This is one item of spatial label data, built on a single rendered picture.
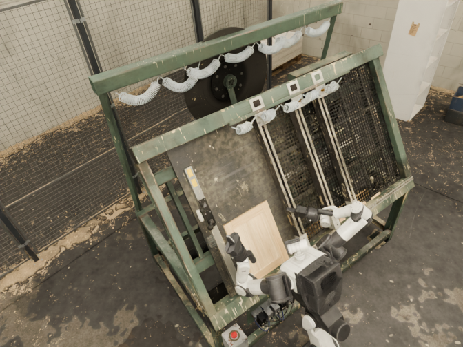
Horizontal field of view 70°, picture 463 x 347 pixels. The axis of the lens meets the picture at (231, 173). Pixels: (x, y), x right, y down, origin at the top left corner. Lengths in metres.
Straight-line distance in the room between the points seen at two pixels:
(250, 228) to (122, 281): 1.85
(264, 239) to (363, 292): 1.45
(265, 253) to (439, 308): 1.87
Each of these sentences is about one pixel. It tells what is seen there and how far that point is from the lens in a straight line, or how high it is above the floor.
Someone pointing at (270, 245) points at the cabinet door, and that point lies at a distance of 2.47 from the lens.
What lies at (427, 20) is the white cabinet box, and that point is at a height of 1.50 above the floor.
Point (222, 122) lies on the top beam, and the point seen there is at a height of 1.89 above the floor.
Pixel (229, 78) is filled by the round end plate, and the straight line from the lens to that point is 2.69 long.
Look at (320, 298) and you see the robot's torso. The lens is 1.97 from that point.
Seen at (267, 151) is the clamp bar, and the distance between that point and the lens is 2.32.
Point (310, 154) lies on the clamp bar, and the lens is 2.54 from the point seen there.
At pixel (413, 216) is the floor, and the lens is 4.37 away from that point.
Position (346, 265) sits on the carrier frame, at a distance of 3.50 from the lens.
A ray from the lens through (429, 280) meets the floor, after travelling 3.87.
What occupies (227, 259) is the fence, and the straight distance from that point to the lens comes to 2.29.
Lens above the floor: 3.01
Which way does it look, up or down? 41 degrees down
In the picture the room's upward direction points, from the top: 6 degrees counter-clockwise
